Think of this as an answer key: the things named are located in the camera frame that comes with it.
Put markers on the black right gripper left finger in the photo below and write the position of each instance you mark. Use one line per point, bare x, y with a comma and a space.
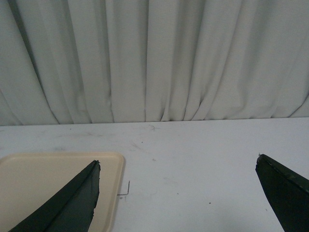
71, 209

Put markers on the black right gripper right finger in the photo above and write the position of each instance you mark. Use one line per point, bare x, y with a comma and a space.
287, 193

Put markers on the beige rectangular plastic tray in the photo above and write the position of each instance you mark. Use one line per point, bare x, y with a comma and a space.
28, 180

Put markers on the white pleated curtain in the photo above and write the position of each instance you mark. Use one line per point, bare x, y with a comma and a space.
111, 61

